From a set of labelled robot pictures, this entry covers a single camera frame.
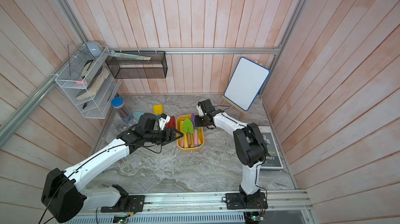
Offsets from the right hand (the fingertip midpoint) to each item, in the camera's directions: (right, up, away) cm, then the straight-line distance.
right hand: (196, 121), depth 97 cm
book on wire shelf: (-53, +27, -11) cm, 61 cm away
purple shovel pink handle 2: (-8, -12, -6) cm, 16 cm away
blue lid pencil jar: (-46, +10, -7) cm, 47 cm away
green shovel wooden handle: (-5, -5, +1) cm, 7 cm away
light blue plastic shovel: (-42, +4, +13) cm, 44 cm away
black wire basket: (-50, +36, +7) cm, 61 cm away
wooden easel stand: (+28, +7, +4) cm, 29 cm away
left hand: (-9, -7, -21) cm, 24 cm away
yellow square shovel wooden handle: (-28, +7, +14) cm, 32 cm away
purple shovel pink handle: (-1, -5, -2) cm, 6 cm away
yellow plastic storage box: (-10, +2, +3) cm, 11 cm away
